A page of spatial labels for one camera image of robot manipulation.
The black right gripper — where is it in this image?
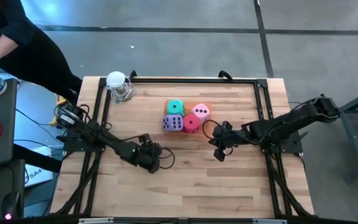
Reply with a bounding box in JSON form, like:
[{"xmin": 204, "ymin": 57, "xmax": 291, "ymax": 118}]
[{"xmin": 209, "ymin": 121, "xmax": 247, "ymax": 162}]

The orange translucent plastic tray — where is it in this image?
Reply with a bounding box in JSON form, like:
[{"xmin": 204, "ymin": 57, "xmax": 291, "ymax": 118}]
[{"xmin": 163, "ymin": 99, "xmax": 214, "ymax": 135}]

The black aluminium table frame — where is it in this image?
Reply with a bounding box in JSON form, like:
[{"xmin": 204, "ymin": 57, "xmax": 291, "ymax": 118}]
[{"xmin": 50, "ymin": 77, "xmax": 316, "ymax": 218}]

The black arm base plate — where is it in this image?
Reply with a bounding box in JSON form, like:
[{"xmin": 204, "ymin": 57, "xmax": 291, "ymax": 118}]
[
  {"xmin": 259, "ymin": 130, "xmax": 304, "ymax": 154},
  {"xmin": 63, "ymin": 128, "xmax": 105, "ymax": 152}
]

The white frame bracket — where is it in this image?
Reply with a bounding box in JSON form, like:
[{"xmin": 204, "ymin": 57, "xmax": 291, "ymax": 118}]
[
  {"xmin": 252, "ymin": 218, "xmax": 288, "ymax": 224},
  {"xmin": 78, "ymin": 217, "xmax": 114, "ymax": 224}
]

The large red foam die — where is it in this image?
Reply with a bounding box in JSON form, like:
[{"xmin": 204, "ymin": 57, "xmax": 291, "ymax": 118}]
[{"xmin": 183, "ymin": 113, "xmax": 201, "ymax": 134}]

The large teal foam die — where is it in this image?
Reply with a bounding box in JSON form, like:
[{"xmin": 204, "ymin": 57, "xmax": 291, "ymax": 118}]
[{"xmin": 166, "ymin": 99, "xmax": 186, "ymax": 118}]

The yellow extension cable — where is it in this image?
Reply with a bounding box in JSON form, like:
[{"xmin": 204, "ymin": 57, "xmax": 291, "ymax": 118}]
[{"xmin": 50, "ymin": 95, "xmax": 70, "ymax": 125}]

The white-capped glass lamp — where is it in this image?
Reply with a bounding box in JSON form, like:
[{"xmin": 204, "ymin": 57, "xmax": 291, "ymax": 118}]
[{"xmin": 106, "ymin": 70, "xmax": 136, "ymax": 103}]

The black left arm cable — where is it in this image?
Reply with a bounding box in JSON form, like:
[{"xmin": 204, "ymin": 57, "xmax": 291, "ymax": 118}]
[{"xmin": 154, "ymin": 146, "xmax": 176, "ymax": 170}]

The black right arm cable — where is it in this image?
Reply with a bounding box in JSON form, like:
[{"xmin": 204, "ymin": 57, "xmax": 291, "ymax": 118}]
[{"xmin": 201, "ymin": 119, "xmax": 221, "ymax": 141}]

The large purple foam die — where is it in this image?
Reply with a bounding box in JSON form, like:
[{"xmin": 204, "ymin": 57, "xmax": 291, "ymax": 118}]
[{"xmin": 162, "ymin": 114, "xmax": 185, "ymax": 133}]

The black computer mouse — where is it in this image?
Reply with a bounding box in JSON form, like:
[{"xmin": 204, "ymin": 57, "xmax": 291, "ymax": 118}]
[{"xmin": 1, "ymin": 191, "xmax": 21, "ymax": 220}]

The person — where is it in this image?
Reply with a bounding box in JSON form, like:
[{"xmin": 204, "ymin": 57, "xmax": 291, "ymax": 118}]
[{"xmin": 0, "ymin": 0, "xmax": 83, "ymax": 105}]

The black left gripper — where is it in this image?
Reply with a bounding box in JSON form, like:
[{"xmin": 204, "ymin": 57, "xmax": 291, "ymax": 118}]
[{"xmin": 135, "ymin": 133, "xmax": 164, "ymax": 174}]

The large pink foam die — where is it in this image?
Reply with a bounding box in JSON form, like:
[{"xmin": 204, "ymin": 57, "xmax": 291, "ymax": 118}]
[{"xmin": 191, "ymin": 103, "xmax": 211, "ymax": 124}]

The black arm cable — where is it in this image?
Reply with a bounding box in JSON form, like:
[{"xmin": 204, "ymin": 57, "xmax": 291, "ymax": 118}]
[
  {"xmin": 154, "ymin": 146, "xmax": 176, "ymax": 170},
  {"xmin": 201, "ymin": 119, "xmax": 221, "ymax": 141}
]

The white printed box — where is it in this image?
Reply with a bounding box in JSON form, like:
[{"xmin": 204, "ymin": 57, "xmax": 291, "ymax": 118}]
[{"xmin": 24, "ymin": 146, "xmax": 55, "ymax": 188}]

